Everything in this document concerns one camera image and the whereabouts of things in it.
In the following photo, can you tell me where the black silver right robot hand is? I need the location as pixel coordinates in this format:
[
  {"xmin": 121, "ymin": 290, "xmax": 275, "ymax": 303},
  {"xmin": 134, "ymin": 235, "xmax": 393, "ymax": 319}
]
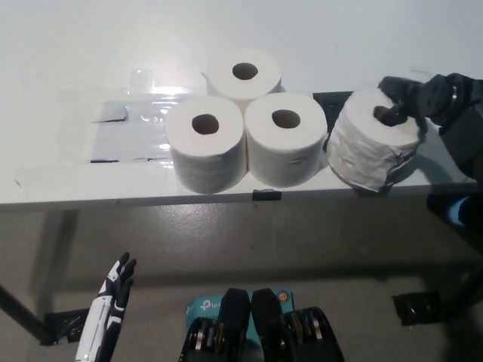
[{"xmin": 372, "ymin": 73, "xmax": 460, "ymax": 144}]

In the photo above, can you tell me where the teal tp-link box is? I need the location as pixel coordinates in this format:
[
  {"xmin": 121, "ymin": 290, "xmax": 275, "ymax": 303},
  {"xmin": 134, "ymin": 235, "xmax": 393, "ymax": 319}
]
[{"xmin": 184, "ymin": 288, "xmax": 294, "ymax": 333}]

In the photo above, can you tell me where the small black tape piece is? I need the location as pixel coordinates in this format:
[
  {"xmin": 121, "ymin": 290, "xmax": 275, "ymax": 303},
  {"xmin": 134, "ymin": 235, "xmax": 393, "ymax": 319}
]
[{"xmin": 251, "ymin": 189, "xmax": 282, "ymax": 201}]

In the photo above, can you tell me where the plain white toilet paper roll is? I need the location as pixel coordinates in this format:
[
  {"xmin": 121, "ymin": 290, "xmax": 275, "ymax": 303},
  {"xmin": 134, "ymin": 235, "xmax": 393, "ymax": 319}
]
[
  {"xmin": 206, "ymin": 48, "xmax": 284, "ymax": 103},
  {"xmin": 244, "ymin": 94, "xmax": 328, "ymax": 189},
  {"xmin": 165, "ymin": 96, "xmax": 245, "ymax": 195}
]

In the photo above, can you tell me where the dark object with blue part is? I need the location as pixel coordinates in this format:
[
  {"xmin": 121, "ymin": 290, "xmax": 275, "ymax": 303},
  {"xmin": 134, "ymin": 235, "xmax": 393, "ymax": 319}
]
[{"xmin": 426, "ymin": 194, "xmax": 483, "ymax": 229}]

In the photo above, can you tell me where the taped toilet paper roll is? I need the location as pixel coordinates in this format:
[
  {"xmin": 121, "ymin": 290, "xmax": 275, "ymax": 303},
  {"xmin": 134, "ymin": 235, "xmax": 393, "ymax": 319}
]
[{"xmin": 326, "ymin": 88, "xmax": 422, "ymax": 195}]

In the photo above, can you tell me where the grey tape patch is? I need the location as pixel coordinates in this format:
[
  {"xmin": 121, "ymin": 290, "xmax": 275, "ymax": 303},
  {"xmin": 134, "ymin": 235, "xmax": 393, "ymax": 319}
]
[{"xmin": 90, "ymin": 100, "xmax": 178, "ymax": 165}]

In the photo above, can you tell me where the black diagonal table leg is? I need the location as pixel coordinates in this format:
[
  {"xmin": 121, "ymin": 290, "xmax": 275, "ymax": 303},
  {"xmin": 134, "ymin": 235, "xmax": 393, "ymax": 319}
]
[
  {"xmin": 443, "ymin": 259, "xmax": 483, "ymax": 321},
  {"xmin": 0, "ymin": 282, "xmax": 50, "ymax": 342}
]

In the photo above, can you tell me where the large black tape patch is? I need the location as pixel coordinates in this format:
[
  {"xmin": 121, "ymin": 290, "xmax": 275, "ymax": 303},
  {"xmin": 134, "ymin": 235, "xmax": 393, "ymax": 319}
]
[{"xmin": 312, "ymin": 91, "xmax": 352, "ymax": 143}]

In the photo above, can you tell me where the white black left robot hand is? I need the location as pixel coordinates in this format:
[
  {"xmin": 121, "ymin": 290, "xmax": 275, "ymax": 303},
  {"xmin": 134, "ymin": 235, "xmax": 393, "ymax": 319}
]
[{"xmin": 74, "ymin": 252, "xmax": 137, "ymax": 362}]

